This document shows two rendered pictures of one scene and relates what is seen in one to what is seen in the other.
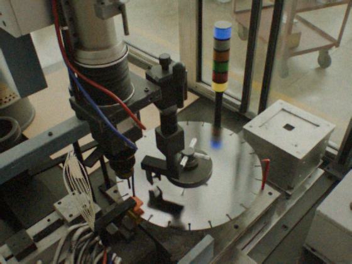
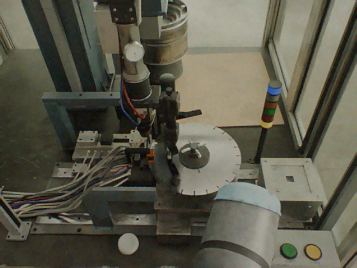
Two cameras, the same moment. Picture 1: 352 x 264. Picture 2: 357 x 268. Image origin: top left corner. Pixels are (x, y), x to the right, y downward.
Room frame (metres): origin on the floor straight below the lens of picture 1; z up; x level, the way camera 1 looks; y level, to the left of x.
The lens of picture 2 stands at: (-0.01, -0.53, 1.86)
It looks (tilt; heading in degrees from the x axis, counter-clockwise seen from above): 47 degrees down; 47
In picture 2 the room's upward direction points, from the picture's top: 3 degrees counter-clockwise
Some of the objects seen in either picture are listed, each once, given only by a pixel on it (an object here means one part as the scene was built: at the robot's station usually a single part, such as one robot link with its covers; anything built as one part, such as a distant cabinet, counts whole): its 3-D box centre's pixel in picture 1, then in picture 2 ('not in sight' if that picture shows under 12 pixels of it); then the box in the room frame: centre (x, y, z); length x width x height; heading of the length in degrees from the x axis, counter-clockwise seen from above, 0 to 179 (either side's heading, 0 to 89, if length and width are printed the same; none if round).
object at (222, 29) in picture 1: (222, 30); (274, 87); (0.83, -0.13, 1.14); 0.05 x 0.04 x 0.03; 42
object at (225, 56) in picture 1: (221, 53); (271, 101); (0.83, -0.13, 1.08); 0.05 x 0.04 x 0.03; 42
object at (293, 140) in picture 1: (284, 146); (285, 190); (0.73, -0.31, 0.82); 0.18 x 0.18 x 0.15; 42
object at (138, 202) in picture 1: (120, 219); (139, 156); (0.42, 0.12, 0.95); 0.10 x 0.03 x 0.07; 132
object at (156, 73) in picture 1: (168, 108); (170, 115); (0.48, 0.01, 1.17); 0.06 x 0.05 x 0.20; 123
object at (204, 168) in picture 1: (188, 163); (194, 153); (0.55, -0.02, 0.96); 0.11 x 0.11 x 0.03
